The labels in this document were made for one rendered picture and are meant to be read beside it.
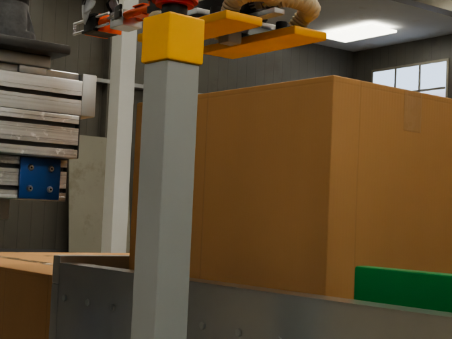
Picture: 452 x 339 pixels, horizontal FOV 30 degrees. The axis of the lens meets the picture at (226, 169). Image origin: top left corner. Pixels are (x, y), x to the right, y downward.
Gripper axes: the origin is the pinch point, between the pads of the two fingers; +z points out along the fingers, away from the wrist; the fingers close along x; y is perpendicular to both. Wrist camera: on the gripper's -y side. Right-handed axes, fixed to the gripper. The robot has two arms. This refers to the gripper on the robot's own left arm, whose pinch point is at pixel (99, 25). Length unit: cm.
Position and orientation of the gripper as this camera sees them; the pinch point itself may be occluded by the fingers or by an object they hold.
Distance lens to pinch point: 248.0
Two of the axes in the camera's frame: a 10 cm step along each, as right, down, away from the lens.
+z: -0.4, 10.0, -0.6
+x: 8.0, 0.6, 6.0
